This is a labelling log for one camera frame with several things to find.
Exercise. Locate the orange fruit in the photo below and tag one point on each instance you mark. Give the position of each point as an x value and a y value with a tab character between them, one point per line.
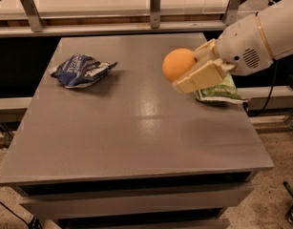
176	63

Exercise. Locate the metal bracket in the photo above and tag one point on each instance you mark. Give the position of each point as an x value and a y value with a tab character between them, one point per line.
231	12
33	16
154	14

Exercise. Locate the right metal bracket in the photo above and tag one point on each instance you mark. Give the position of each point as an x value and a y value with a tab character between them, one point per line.
231	12

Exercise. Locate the grey drawer cabinet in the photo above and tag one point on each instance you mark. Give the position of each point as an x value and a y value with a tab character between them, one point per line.
130	152

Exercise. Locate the metal counter rail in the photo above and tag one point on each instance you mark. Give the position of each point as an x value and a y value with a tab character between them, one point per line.
114	29

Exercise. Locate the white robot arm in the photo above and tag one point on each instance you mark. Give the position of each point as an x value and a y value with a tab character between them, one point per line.
277	26

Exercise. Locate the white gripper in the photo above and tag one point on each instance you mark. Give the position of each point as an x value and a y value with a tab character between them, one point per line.
240	45

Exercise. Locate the blue chip bag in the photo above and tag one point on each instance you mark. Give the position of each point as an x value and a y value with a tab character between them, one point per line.
81	71

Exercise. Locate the middle metal bracket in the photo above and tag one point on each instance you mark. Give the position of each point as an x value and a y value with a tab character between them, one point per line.
154	14

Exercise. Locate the left metal bracket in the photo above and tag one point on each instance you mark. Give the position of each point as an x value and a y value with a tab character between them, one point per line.
33	16

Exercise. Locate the green chip bag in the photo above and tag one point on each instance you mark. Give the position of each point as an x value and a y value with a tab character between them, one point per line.
224	93

